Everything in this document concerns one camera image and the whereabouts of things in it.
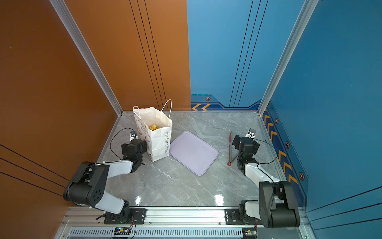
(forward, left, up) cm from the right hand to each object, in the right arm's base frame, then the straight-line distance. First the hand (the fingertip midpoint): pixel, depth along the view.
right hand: (245, 137), depth 89 cm
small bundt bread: (+8, +57, +1) cm, 58 cm away
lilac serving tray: (-3, +31, -12) cm, 34 cm away
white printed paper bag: (-7, +51, +7) cm, 52 cm away
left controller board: (-46, +65, -13) cm, 81 cm away
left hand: (0, +69, -4) cm, 70 cm away
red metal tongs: (-10, +9, -11) cm, 17 cm away
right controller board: (-45, +4, -15) cm, 48 cm away
